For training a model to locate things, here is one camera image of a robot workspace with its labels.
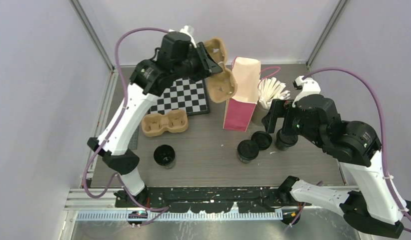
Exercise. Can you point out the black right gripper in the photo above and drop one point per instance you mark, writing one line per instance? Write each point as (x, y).
(280, 107)

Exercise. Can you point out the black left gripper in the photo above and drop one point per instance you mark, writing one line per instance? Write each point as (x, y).
(208, 65)

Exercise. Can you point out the stack of black lids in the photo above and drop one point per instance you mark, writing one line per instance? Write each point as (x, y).
(262, 139)

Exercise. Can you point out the pink paper bag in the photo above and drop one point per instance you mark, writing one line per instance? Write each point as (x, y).
(240, 107)

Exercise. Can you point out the black coffee cup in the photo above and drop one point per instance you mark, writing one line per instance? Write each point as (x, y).
(165, 156)
(248, 151)
(284, 142)

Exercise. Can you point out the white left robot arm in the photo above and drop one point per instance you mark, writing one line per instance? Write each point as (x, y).
(178, 57)

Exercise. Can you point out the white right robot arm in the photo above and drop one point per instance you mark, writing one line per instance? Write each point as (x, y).
(372, 208)

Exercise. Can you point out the cup of white paper straws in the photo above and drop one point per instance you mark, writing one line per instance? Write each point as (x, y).
(269, 89)

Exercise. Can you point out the black white chessboard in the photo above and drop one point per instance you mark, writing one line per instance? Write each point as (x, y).
(192, 97)

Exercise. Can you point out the brown cardboard cup carrier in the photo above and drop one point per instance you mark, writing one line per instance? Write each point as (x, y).
(155, 124)

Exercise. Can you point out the grey building baseplate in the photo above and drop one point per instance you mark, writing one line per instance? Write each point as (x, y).
(133, 142)

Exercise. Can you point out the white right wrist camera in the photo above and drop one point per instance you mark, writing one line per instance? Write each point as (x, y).
(307, 86)

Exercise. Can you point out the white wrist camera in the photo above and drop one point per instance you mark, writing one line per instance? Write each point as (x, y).
(307, 86)
(189, 33)

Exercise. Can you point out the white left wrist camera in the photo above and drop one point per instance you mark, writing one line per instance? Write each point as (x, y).
(189, 33)

